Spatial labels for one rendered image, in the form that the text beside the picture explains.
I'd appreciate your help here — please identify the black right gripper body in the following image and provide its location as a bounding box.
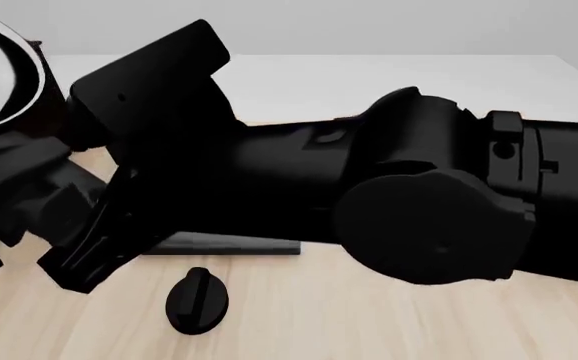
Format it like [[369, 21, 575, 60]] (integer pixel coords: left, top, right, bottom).
[[37, 166, 171, 295]]

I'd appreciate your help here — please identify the round black stove knob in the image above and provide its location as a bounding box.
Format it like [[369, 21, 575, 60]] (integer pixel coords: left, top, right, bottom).
[[164, 266, 232, 333]]

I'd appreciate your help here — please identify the flat black stove plate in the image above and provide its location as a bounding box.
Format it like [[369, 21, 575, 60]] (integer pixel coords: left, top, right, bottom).
[[141, 231, 302, 258]]

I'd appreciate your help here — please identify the black flat plate on stalk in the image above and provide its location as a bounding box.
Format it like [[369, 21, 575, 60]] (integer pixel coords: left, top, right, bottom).
[[68, 18, 233, 151]]

